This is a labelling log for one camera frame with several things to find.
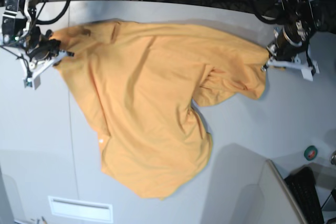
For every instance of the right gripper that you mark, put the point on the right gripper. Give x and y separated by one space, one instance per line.
43 47

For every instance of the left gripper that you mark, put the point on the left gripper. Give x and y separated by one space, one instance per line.
288 42

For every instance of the orange t-shirt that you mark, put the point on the orange t-shirt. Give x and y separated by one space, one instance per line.
135 84

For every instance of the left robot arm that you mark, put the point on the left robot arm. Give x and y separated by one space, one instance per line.
303 13

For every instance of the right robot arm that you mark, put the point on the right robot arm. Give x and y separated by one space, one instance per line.
20 29

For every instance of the green tape roll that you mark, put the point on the green tape roll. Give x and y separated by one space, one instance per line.
310 153

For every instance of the black keyboard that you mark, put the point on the black keyboard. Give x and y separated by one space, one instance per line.
302 185

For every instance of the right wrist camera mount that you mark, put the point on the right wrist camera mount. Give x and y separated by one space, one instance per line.
33 71

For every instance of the white cable grommet plate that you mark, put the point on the white cable grommet plate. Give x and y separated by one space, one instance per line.
81 210

